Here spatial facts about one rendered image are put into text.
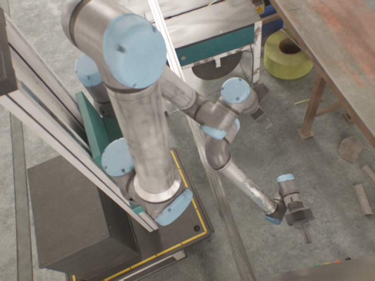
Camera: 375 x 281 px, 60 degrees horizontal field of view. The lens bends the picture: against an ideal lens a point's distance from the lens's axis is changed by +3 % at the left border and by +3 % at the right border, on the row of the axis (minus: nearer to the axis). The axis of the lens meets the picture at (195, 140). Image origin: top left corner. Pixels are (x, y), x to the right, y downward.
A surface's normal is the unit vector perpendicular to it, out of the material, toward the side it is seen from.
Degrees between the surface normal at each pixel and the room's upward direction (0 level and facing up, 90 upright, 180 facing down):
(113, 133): 0
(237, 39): 90
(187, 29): 0
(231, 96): 19
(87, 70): 5
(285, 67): 90
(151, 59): 83
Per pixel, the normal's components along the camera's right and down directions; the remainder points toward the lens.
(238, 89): -0.36, -0.23
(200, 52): 0.26, 0.82
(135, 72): 0.71, 0.47
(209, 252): -0.15, -0.48
